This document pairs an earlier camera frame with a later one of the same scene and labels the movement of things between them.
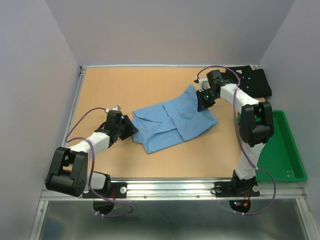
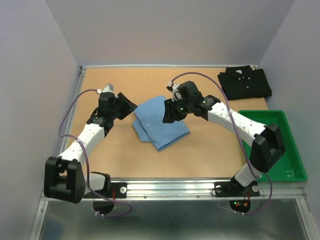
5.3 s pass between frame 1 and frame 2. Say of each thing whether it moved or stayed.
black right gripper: moved
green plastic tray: stayed
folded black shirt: stayed
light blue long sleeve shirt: moved
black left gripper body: moved
